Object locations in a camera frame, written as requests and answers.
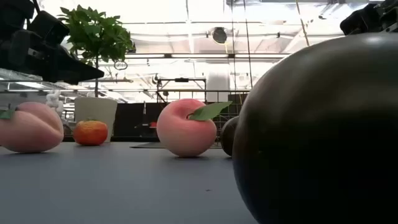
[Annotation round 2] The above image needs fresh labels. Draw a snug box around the round ceiling fixture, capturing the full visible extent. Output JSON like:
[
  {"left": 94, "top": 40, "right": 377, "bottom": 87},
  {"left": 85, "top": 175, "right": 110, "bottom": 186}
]
[{"left": 211, "top": 27, "right": 229, "bottom": 45}]

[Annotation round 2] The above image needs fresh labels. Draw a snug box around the black metal rack frame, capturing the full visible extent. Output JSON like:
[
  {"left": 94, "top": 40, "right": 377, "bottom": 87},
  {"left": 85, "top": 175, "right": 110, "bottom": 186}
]
[{"left": 156, "top": 77, "right": 207, "bottom": 103}]

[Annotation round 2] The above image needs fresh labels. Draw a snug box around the pink toy peach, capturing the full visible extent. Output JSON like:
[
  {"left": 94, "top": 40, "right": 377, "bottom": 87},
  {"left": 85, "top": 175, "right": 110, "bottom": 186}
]
[
  {"left": 156, "top": 98, "right": 233, "bottom": 158},
  {"left": 0, "top": 101, "right": 65, "bottom": 154}
]

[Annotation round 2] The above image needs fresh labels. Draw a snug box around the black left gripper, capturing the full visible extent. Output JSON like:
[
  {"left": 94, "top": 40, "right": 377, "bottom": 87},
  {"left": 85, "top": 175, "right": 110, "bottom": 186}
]
[{"left": 0, "top": 11, "right": 105, "bottom": 85}]

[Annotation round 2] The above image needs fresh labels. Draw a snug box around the white plant pot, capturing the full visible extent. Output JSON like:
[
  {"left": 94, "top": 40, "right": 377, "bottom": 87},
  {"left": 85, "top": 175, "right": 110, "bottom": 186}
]
[{"left": 73, "top": 96, "right": 118, "bottom": 143}]

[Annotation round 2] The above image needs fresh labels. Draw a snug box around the black low wall panel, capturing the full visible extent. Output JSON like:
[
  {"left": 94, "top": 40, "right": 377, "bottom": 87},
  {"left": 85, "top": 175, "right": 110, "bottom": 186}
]
[{"left": 113, "top": 102, "right": 163, "bottom": 142}]

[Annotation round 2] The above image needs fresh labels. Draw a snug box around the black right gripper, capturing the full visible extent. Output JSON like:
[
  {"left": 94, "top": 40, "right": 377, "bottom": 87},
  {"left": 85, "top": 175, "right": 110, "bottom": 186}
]
[{"left": 340, "top": 2, "right": 385, "bottom": 35}]

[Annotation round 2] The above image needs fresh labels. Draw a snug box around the white lumpy background object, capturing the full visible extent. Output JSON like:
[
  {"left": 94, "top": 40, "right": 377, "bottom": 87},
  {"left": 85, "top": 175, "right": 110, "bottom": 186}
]
[{"left": 45, "top": 90, "right": 65, "bottom": 118}]

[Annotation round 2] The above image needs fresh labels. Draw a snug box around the green leafy potted tree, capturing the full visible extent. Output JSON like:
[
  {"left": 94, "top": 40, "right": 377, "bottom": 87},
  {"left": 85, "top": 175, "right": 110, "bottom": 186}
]
[{"left": 58, "top": 4, "right": 137, "bottom": 98}]

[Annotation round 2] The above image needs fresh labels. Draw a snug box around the orange tangerine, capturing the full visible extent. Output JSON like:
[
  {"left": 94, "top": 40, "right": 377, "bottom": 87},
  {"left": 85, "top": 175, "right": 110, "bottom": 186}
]
[{"left": 73, "top": 119, "right": 109, "bottom": 146}]

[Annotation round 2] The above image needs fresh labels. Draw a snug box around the dark purple plum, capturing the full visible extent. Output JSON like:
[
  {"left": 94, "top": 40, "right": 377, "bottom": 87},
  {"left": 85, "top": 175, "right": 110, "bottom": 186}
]
[
  {"left": 220, "top": 115, "right": 240, "bottom": 157},
  {"left": 232, "top": 32, "right": 398, "bottom": 224}
]

